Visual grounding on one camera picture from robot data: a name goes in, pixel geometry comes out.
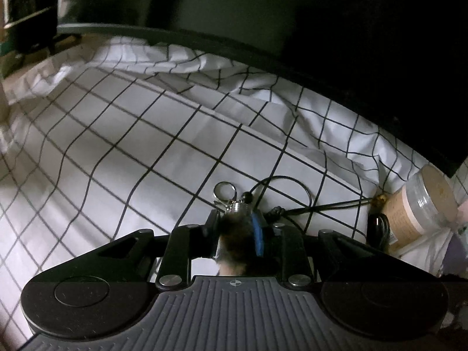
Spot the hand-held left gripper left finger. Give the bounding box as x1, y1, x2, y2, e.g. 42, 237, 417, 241
89, 210, 223, 293

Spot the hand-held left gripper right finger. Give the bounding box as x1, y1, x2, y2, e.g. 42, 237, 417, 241
252, 209, 395, 290

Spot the brown fur keychain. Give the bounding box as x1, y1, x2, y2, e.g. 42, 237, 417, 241
213, 181, 257, 276

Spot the purple and pink plush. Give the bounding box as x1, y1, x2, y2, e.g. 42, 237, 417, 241
441, 232, 468, 278

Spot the small black object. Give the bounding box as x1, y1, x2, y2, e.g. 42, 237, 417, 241
367, 214, 393, 253

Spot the white grid bed sheet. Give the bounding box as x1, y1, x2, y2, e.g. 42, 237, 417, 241
0, 37, 468, 340

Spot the clear plastic jar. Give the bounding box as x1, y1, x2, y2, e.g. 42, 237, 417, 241
380, 164, 461, 254

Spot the black panel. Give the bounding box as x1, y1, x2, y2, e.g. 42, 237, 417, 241
56, 0, 468, 179

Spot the wooden shelf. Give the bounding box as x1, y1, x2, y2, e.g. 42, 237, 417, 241
0, 0, 79, 81

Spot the black cord with gold charm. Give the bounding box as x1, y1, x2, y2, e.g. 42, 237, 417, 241
243, 175, 388, 227

